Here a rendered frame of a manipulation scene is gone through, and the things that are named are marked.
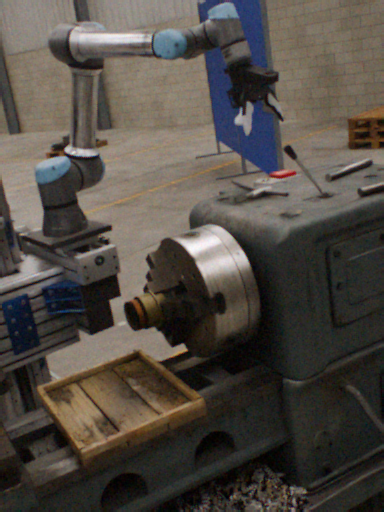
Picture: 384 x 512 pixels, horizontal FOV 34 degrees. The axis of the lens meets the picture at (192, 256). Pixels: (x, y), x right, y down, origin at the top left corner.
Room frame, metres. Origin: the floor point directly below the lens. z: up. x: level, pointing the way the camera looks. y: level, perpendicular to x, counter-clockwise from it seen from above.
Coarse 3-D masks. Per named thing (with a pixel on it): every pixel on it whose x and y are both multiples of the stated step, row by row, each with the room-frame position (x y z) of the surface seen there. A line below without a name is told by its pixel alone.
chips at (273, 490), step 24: (216, 480) 1.40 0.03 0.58; (240, 480) 1.41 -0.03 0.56; (264, 480) 1.40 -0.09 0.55; (168, 504) 1.34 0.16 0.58; (192, 504) 1.34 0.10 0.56; (216, 504) 1.33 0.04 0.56; (240, 504) 1.34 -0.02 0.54; (264, 504) 1.26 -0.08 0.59; (288, 504) 1.29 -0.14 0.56; (312, 504) 1.29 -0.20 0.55
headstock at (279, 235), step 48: (240, 192) 1.75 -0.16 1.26; (288, 192) 1.66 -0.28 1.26; (336, 192) 1.57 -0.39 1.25; (240, 240) 1.48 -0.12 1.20; (288, 240) 1.35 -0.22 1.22; (336, 240) 1.43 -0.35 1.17; (288, 288) 1.34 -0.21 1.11; (336, 288) 1.41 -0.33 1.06; (288, 336) 1.35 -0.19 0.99; (336, 336) 1.41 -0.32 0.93
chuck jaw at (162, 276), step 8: (160, 248) 1.53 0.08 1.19; (152, 256) 1.50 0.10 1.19; (160, 256) 1.50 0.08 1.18; (152, 264) 1.49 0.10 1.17; (160, 264) 1.49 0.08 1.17; (168, 264) 1.49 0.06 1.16; (152, 272) 1.47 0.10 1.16; (160, 272) 1.47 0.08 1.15; (168, 272) 1.48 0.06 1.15; (152, 280) 1.46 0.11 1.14; (160, 280) 1.46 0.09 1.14; (168, 280) 1.46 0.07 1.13; (176, 280) 1.47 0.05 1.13; (144, 288) 1.46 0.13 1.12; (152, 288) 1.44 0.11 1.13; (160, 288) 1.44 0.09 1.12; (168, 288) 1.45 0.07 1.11
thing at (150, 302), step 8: (144, 296) 1.41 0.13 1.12; (152, 296) 1.40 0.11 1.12; (160, 296) 1.42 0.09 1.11; (128, 304) 1.39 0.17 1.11; (136, 304) 1.38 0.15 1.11; (144, 304) 1.38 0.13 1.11; (152, 304) 1.39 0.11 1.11; (128, 312) 1.42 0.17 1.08; (136, 312) 1.37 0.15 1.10; (144, 312) 1.38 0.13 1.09; (152, 312) 1.38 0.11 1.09; (160, 312) 1.38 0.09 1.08; (128, 320) 1.41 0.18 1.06; (136, 320) 1.36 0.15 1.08; (144, 320) 1.37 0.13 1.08; (152, 320) 1.38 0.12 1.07; (160, 320) 1.39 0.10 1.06; (136, 328) 1.37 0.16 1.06; (144, 328) 1.40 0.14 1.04
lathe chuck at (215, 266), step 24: (168, 240) 1.48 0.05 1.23; (192, 240) 1.43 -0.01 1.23; (216, 240) 1.43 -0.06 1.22; (192, 264) 1.38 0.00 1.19; (216, 264) 1.37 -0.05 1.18; (192, 288) 1.40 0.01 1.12; (216, 288) 1.34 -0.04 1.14; (240, 288) 1.36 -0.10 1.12; (216, 312) 1.33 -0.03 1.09; (240, 312) 1.35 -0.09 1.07; (192, 336) 1.44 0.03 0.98; (216, 336) 1.33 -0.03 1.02; (240, 336) 1.37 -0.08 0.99
